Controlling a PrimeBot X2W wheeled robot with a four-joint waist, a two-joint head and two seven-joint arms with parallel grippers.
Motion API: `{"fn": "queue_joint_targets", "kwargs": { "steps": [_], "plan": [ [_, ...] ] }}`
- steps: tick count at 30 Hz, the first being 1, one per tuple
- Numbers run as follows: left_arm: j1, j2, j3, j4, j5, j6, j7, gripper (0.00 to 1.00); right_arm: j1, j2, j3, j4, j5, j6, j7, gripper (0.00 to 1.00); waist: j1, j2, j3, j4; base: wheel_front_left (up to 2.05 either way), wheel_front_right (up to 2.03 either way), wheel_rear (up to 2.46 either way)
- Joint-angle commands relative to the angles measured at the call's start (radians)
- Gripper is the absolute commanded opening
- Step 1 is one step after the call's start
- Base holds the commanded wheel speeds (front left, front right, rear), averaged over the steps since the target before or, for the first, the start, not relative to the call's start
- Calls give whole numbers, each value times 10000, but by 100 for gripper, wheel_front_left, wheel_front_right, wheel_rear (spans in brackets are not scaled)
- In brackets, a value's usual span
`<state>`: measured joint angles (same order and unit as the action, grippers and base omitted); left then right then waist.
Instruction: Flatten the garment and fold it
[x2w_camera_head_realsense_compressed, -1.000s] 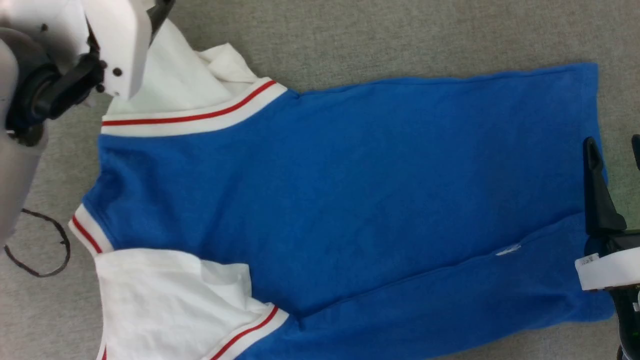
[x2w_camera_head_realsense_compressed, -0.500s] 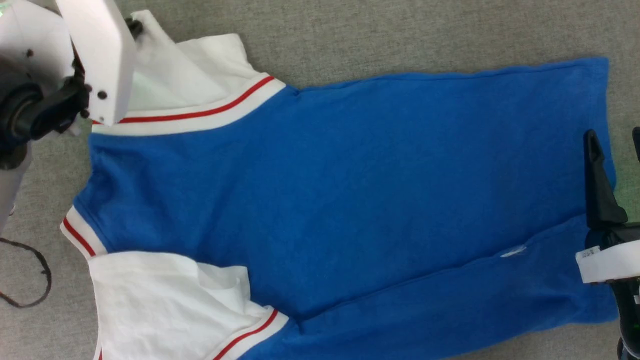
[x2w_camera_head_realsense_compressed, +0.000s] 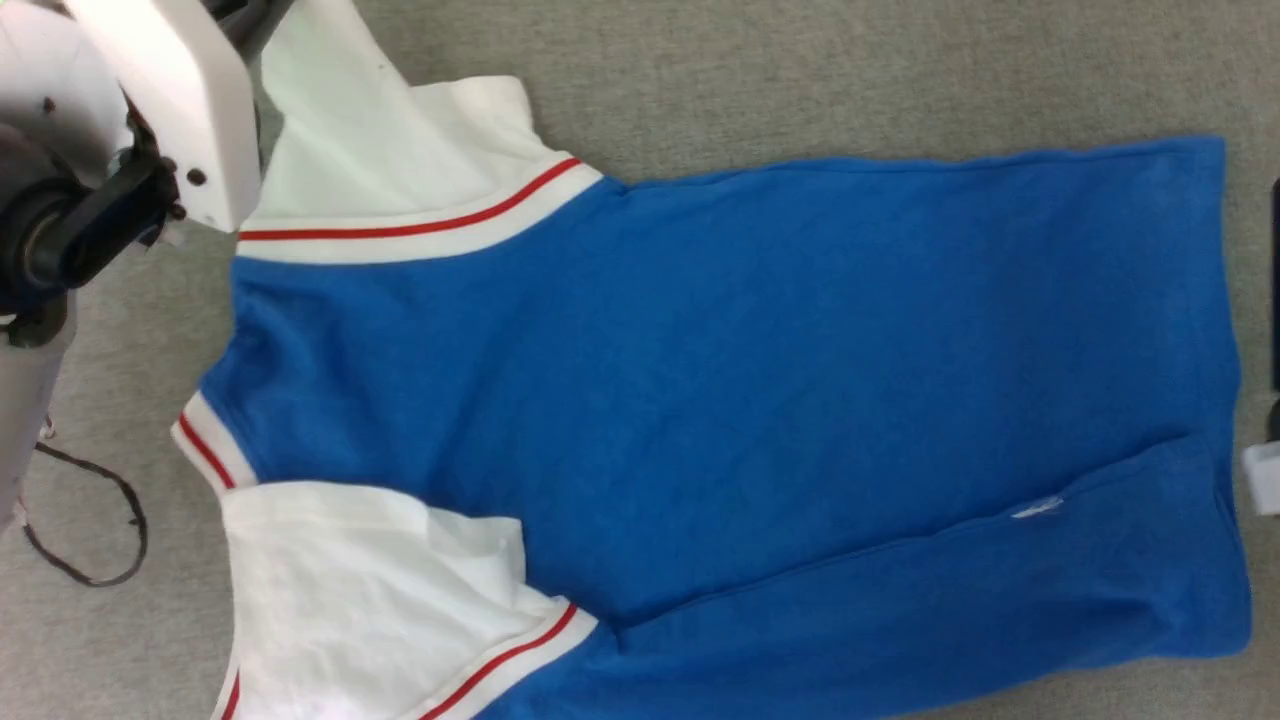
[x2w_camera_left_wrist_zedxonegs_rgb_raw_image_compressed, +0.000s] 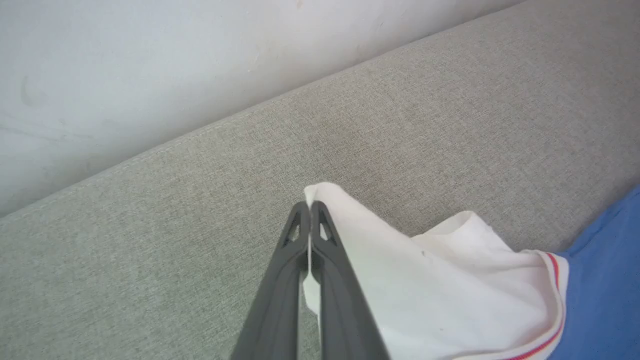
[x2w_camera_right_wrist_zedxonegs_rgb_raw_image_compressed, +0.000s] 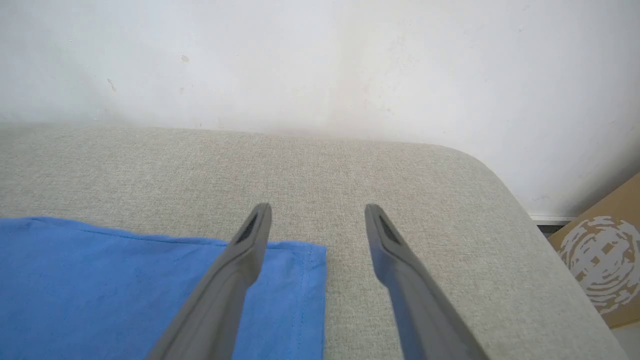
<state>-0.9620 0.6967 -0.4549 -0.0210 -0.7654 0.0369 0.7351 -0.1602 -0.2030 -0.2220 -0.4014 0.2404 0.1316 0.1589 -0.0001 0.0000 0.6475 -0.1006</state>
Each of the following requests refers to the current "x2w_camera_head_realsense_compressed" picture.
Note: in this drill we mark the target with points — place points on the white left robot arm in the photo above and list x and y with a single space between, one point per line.
170 90

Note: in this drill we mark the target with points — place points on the blue white jersey shirt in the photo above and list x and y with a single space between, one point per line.
700 400

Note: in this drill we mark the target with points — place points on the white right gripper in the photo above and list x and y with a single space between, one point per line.
1264 480

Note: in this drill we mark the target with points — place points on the grey fabric sofa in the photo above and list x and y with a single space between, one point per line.
800 70

